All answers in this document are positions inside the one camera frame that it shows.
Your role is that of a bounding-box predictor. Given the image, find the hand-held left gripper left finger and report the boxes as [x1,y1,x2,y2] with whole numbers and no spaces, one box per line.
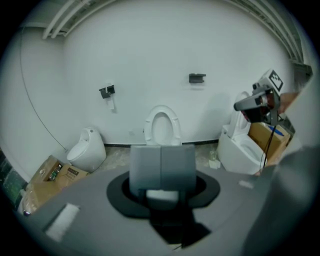
[129,145,162,198]

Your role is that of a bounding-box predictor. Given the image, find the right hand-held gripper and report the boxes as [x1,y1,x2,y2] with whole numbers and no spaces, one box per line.
[233,69,286,126]

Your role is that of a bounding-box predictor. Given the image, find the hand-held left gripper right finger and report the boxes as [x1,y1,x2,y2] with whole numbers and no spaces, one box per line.
[160,144,197,198]

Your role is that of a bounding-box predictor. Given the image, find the white oval toilet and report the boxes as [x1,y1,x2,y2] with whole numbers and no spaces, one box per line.
[143,104,182,146]

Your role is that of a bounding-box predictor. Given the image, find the person's right forearm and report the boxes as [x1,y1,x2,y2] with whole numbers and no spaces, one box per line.
[279,91,301,115]

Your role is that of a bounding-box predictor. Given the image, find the square-sided white toilet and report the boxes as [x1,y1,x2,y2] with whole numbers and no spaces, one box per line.
[216,91,268,176]

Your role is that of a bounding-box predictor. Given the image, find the person's right hand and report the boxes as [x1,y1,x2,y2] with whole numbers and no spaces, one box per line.
[260,93,275,111]

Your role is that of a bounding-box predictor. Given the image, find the plain cardboard box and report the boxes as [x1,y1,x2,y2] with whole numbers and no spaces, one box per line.
[247,121,292,167]

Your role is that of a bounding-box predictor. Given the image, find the blue plastic item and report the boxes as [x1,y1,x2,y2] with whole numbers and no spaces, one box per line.
[268,124,285,137]

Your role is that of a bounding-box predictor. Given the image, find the large torn cardboard box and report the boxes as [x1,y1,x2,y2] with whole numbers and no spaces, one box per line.
[18,154,91,217]

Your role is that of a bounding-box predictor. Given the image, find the white ceiling pipes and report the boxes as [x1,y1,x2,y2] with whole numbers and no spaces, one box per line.
[42,0,106,40]

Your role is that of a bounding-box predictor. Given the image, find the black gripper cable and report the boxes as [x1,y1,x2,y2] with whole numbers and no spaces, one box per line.
[258,122,278,176]

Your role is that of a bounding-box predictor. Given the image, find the black wall shelf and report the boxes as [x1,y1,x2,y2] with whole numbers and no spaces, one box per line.
[188,73,207,85]

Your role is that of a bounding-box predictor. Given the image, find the metal ceiling rail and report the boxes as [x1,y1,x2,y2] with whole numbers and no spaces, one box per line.
[247,0,306,66]

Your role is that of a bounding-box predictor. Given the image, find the black wall paper holder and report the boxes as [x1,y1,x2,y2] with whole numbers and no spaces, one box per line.
[98,84,118,114]

